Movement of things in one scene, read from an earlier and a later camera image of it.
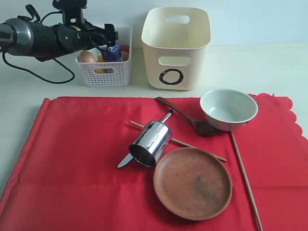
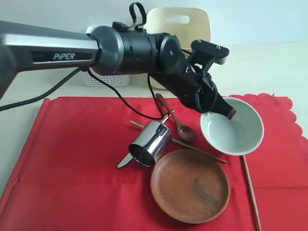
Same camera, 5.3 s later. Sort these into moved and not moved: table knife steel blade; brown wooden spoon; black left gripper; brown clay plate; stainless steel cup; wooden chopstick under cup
Moved: black left gripper; brown wooden spoon
Not moved: stainless steel cup; wooden chopstick under cup; brown clay plate; table knife steel blade
